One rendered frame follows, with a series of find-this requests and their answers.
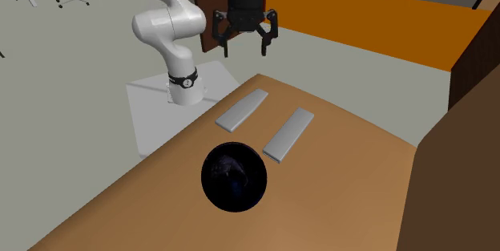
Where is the brown wooden table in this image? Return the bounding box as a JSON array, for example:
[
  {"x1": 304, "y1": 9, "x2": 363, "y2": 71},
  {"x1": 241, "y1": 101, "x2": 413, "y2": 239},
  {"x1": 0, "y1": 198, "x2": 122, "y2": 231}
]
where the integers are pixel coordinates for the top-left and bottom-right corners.
[{"x1": 26, "y1": 73, "x2": 418, "y2": 251}]

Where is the light grey robot stand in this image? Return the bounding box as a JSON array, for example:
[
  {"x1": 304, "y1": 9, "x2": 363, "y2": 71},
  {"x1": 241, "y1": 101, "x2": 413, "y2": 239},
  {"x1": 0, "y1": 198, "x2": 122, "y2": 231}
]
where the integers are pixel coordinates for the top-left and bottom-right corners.
[{"x1": 125, "y1": 60, "x2": 241, "y2": 160}]

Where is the brown wooden cabinet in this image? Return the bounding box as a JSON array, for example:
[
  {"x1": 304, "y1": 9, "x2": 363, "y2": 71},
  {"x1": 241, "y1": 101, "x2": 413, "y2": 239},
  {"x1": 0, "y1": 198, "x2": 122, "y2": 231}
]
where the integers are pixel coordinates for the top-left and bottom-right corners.
[{"x1": 396, "y1": 74, "x2": 500, "y2": 251}]

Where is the grey flat rounded bar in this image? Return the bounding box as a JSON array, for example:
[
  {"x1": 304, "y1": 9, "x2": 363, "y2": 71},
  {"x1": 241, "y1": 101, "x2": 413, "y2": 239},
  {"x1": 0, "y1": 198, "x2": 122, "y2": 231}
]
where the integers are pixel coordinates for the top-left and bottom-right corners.
[{"x1": 214, "y1": 87, "x2": 270, "y2": 134}]

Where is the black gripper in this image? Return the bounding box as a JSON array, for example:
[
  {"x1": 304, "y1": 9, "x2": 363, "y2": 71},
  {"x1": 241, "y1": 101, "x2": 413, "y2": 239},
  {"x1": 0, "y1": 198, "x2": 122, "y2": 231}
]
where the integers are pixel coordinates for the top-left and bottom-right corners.
[{"x1": 212, "y1": 0, "x2": 280, "y2": 59}]

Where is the black bowl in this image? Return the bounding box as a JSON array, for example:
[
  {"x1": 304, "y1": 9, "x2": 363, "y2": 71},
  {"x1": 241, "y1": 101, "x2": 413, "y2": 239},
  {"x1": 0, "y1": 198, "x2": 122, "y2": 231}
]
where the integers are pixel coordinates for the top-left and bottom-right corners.
[{"x1": 200, "y1": 141, "x2": 269, "y2": 213}]

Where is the grey flat rectangular bar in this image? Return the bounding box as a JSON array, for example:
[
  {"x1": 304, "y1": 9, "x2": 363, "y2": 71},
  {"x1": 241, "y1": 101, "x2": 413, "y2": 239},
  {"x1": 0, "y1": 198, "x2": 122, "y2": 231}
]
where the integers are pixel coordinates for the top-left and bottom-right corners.
[{"x1": 262, "y1": 107, "x2": 316, "y2": 164}]

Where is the dark brown cabinet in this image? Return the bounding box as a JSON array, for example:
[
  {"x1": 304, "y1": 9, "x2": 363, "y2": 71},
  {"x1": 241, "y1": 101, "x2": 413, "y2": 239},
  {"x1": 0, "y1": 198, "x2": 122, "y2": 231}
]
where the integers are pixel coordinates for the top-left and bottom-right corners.
[{"x1": 447, "y1": 6, "x2": 500, "y2": 111}]

